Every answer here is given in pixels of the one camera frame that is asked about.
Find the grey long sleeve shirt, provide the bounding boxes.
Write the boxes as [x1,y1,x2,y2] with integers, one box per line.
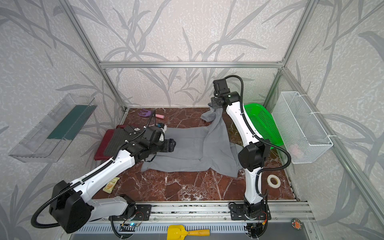
[141,109,243,178]

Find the green plastic basket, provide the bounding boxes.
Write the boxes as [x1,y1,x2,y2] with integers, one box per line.
[244,103,284,147]

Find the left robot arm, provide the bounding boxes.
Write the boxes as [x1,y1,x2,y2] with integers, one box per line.
[49,124,176,233]

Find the purple pink toy rake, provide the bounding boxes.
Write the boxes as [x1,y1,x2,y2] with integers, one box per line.
[139,109,165,119]

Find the dark striped folded shirt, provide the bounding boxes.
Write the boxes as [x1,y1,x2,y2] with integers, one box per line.
[100,125,144,158]

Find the maroon folded shirt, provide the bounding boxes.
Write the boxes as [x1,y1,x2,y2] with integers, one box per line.
[94,125,128,161]

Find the green snack packet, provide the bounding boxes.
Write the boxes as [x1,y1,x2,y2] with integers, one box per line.
[102,177,120,194]

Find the yellow toy shovel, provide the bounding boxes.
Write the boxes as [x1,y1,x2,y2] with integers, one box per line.
[167,225,211,240]

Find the white tape roll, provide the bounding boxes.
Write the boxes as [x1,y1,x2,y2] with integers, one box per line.
[267,174,281,189]

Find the round green red badge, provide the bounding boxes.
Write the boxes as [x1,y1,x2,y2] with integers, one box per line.
[291,218,303,231]

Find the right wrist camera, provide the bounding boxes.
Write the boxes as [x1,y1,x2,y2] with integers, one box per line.
[213,79,230,98]

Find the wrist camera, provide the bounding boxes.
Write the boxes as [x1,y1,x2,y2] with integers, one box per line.
[213,79,230,98]
[155,123,167,142]

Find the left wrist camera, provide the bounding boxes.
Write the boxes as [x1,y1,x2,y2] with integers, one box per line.
[155,123,167,142]

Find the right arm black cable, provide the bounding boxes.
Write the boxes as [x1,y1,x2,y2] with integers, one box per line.
[223,74,292,199]

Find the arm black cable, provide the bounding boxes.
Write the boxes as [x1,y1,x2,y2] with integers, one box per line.
[30,109,158,229]
[223,74,292,199]

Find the pink object in wire basket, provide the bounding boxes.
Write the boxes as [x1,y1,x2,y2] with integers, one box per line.
[288,144,304,159]

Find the white wire wall basket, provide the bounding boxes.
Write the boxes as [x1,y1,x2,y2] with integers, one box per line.
[272,92,333,164]

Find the clear plastic wall bin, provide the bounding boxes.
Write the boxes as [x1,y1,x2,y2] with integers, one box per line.
[9,94,97,163]

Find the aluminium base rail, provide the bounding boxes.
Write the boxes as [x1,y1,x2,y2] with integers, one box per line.
[74,200,316,224]

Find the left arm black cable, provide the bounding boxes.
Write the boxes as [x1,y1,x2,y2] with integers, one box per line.
[30,109,158,229]

